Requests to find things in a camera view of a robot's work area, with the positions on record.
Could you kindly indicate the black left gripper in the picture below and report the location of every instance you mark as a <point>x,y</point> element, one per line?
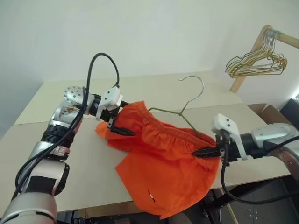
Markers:
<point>112,115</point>

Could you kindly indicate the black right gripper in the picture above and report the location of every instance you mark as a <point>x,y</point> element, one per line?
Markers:
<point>232,151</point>

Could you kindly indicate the orange shorts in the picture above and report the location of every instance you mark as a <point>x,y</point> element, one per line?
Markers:
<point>168,168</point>

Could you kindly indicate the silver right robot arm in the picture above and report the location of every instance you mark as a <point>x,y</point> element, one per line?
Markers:
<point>273,135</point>

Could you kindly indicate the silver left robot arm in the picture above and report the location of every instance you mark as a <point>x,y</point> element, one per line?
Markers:
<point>42,177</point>

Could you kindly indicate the thin wooden stick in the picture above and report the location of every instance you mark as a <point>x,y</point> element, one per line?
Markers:
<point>231,213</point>

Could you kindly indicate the open cardboard box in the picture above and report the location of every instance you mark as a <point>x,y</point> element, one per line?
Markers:
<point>271,114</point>

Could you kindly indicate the wooden clothes rack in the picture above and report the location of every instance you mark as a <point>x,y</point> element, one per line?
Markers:
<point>238,82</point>

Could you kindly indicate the dark case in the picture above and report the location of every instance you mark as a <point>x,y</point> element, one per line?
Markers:
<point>292,109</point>

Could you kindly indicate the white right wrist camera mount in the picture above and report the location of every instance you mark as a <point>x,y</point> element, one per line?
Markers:
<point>224,122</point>

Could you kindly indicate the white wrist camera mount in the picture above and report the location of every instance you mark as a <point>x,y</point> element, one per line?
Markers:
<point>109,95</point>
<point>224,122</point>

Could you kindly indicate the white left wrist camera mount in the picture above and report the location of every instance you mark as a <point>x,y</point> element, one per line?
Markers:
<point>109,95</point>

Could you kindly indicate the black table frame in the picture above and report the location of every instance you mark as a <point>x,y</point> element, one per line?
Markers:
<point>257,214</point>

